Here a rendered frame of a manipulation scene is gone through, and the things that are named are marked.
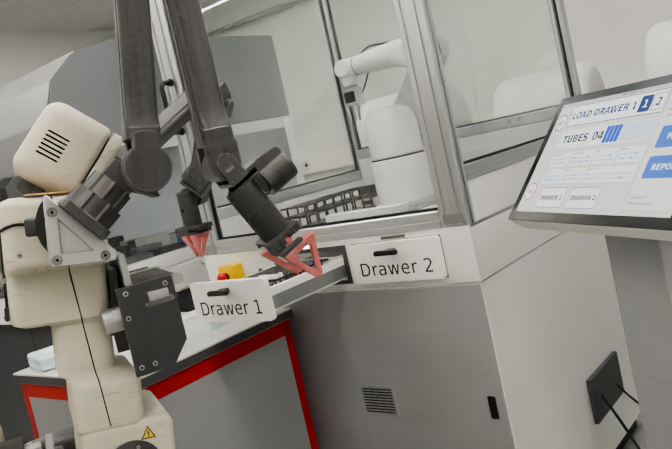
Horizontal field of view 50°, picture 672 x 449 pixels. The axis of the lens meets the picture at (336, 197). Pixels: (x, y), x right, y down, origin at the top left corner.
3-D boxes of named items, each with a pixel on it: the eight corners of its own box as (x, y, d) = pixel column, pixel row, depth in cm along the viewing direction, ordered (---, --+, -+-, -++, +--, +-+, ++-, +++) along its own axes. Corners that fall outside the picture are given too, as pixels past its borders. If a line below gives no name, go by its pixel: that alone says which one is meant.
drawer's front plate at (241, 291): (272, 321, 177) (262, 278, 176) (198, 323, 195) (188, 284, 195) (277, 318, 178) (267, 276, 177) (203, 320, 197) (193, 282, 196)
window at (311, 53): (440, 209, 182) (359, -168, 176) (220, 239, 237) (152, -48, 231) (441, 208, 183) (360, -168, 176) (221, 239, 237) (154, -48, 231)
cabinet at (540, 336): (549, 586, 181) (484, 281, 176) (266, 520, 247) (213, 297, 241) (651, 423, 254) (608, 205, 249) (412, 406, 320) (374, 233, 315)
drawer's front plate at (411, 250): (445, 278, 181) (435, 236, 180) (356, 284, 200) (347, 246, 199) (448, 276, 182) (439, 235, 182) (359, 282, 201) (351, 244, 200)
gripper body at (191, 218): (189, 230, 223) (184, 207, 222) (214, 226, 217) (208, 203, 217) (175, 235, 217) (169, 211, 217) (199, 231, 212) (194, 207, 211)
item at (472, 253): (481, 281, 177) (469, 224, 176) (213, 297, 242) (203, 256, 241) (604, 205, 250) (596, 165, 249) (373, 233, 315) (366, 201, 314)
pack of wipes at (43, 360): (75, 361, 209) (71, 347, 208) (42, 373, 203) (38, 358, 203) (60, 356, 220) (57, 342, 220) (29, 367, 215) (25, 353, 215)
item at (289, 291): (271, 313, 179) (266, 289, 179) (205, 315, 195) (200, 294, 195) (364, 270, 210) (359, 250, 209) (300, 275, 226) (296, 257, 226)
